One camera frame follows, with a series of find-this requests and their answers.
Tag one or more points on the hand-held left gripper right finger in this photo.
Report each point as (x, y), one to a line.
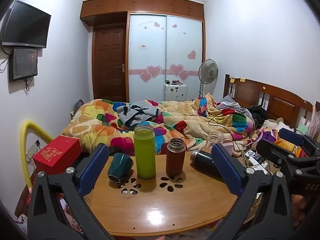
(226, 171)

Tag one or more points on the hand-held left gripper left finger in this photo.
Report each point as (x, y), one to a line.
(96, 166)

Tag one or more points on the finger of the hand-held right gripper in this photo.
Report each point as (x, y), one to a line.
(270, 150)
(290, 133)

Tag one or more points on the dark green faceted cup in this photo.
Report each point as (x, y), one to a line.
(119, 167)

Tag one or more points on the person's right hand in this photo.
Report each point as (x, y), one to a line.
(300, 207)

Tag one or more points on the orange snack packet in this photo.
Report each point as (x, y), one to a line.
(287, 146)

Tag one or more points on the white power strip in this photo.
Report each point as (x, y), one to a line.
(255, 160)

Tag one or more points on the black thermos bottle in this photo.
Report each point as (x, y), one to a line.
(202, 161)

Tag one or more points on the clear glass jar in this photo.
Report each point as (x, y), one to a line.
(215, 140)

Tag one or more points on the black clothing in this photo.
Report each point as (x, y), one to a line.
(258, 115)

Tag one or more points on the wooden bed headboard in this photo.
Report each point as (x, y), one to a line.
(275, 100)

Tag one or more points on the red gift box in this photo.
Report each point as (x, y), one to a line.
(56, 152)

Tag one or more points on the colourful patterned blanket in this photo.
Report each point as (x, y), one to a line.
(100, 122)

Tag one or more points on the lime green bottle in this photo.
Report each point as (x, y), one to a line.
(145, 152)

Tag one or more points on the red-brown thermos bottle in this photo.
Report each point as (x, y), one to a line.
(175, 158)

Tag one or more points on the grey pillow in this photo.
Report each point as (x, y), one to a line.
(233, 103)

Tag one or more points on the grey garment on bed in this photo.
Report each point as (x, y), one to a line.
(140, 113)

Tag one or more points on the yellow foam tube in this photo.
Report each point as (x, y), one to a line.
(25, 152)

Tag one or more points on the small white cabinet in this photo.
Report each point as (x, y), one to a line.
(175, 93)

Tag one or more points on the standing electric fan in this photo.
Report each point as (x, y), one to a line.
(208, 70)

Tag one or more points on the brown wooden door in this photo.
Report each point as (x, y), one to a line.
(110, 62)

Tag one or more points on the frosted sliding wardrobe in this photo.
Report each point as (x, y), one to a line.
(165, 55)

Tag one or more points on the wooden overhead cabinet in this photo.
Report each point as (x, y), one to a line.
(140, 5)

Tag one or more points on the small wall-mounted monitor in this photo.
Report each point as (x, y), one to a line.
(24, 63)

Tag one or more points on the wall-mounted black television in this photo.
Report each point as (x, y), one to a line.
(26, 26)

